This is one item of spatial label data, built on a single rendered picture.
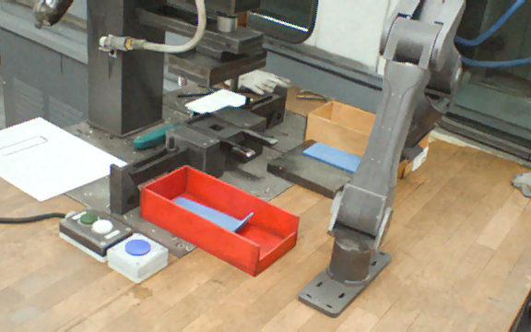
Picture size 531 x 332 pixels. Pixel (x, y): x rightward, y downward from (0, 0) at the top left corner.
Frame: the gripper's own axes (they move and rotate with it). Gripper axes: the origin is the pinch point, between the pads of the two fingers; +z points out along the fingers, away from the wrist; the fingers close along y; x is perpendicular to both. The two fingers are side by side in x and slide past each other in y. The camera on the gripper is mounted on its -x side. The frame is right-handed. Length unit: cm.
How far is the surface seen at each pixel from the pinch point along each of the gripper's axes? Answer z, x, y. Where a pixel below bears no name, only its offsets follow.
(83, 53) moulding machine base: 89, -54, 112
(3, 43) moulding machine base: 131, -64, 160
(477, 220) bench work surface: -8.2, -0.5, -22.1
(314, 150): 7.6, 0.3, 10.8
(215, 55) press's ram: -4.3, 21.2, 33.1
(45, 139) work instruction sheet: 34, 33, 50
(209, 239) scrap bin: 6.7, 42.3, 7.4
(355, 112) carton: 3.9, -17.7, 12.4
